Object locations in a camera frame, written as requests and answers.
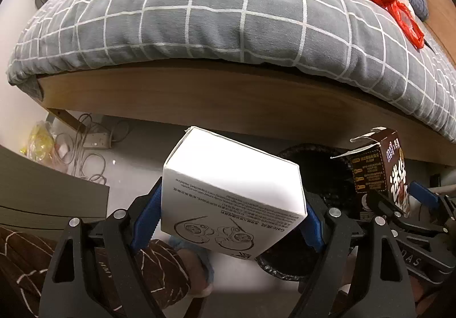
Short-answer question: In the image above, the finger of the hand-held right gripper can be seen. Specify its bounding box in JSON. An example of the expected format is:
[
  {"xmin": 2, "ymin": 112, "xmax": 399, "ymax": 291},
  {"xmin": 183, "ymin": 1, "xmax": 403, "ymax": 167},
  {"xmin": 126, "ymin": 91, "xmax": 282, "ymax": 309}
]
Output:
[
  {"xmin": 363, "ymin": 190, "xmax": 410, "ymax": 231},
  {"xmin": 409, "ymin": 181, "xmax": 456, "ymax": 233}
]

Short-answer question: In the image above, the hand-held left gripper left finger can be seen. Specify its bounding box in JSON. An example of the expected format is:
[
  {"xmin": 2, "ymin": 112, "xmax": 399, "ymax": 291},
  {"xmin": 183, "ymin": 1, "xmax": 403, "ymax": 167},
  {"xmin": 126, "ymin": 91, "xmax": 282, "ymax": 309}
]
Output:
[{"xmin": 38, "ymin": 177, "xmax": 172, "ymax": 318}]

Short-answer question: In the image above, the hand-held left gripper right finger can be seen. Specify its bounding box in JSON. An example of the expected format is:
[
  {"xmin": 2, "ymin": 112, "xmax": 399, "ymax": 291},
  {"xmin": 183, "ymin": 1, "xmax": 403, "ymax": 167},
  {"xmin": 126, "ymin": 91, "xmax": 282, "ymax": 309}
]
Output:
[{"xmin": 285, "ymin": 193, "xmax": 417, "ymax": 318}]

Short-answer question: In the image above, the brown drink carton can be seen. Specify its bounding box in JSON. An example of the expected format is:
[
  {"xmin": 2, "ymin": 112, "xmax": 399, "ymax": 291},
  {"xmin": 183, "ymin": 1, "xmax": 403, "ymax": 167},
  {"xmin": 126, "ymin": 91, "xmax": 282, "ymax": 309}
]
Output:
[{"xmin": 329, "ymin": 128, "xmax": 412, "ymax": 217}]

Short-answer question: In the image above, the black-lined trash bin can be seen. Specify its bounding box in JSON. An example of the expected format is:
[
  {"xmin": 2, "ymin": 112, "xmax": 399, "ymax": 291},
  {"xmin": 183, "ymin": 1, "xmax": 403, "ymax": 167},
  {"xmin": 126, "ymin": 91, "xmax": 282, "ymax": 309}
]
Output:
[{"xmin": 256, "ymin": 143, "xmax": 366, "ymax": 283}]

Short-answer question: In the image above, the white cardboard box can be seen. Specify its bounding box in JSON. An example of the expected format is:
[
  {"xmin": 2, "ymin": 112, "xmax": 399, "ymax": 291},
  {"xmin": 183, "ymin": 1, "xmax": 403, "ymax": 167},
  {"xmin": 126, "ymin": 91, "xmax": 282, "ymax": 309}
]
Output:
[{"xmin": 160, "ymin": 126, "xmax": 309, "ymax": 262}]

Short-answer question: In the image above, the grey wooden furniture panel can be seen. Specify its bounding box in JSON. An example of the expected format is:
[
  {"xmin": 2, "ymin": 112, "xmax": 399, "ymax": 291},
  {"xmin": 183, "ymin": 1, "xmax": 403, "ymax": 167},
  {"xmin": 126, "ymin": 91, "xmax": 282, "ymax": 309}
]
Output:
[{"xmin": 0, "ymin": 143, "xmax": 110, "ymax": 230}]

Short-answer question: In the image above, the pale plastic bag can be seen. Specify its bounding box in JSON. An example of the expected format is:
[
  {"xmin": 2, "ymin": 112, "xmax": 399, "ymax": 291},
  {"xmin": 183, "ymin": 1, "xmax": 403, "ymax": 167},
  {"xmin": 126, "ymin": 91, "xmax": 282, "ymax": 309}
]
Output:
[{"xmin": 52, "ymin": 133, "xmax": 77, "ymax": 173}]

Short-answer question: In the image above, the person's brown patterned pants leg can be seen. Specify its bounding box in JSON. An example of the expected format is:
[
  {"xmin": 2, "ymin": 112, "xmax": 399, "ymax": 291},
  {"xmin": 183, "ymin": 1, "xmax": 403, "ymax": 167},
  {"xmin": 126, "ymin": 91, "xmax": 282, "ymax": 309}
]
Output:
[{"xmin": 0, "ymin": 225, "xmax": 194, "ymax": 318}]

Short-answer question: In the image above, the yellow plastic bag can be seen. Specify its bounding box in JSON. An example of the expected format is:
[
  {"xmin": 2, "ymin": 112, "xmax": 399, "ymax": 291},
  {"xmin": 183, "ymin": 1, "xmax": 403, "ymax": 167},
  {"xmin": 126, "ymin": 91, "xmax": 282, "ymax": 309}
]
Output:
[{"xmin": 19, "ymin": 120, "xmax": 56, "ymax": 163}]

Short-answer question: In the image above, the wooden headboard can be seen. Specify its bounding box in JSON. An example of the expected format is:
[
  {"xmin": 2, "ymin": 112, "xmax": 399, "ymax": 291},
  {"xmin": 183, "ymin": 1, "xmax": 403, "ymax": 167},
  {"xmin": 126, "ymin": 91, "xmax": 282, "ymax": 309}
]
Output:
[{"xmin": 411, "ymin": 0, "xmax": 456, "ymax": 66}]

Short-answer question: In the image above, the grey checked bed sheet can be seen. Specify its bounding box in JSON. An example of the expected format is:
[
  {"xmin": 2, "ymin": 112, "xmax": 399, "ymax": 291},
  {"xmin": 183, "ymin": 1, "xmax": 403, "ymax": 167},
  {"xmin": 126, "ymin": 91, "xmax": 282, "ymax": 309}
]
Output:
[{"xmin": 6, "ymin": 0, "xmax": 456, "ymax": 144}]

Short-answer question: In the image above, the white power strip with cables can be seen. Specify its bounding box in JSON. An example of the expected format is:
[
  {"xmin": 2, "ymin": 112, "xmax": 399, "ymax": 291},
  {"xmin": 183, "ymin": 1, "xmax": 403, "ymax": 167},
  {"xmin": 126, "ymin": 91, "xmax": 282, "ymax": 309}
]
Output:
[{"xmin": 53, "ymin": 113, "xmax": 134, "ymax": 186}]

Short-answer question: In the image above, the wooden bed frame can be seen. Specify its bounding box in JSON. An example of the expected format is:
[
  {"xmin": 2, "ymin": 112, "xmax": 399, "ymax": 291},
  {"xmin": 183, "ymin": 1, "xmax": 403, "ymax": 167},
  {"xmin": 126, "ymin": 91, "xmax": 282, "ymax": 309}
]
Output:
[{"xmin": 36, "ymin": 61, "xmax": 456, "ymax": 170}]

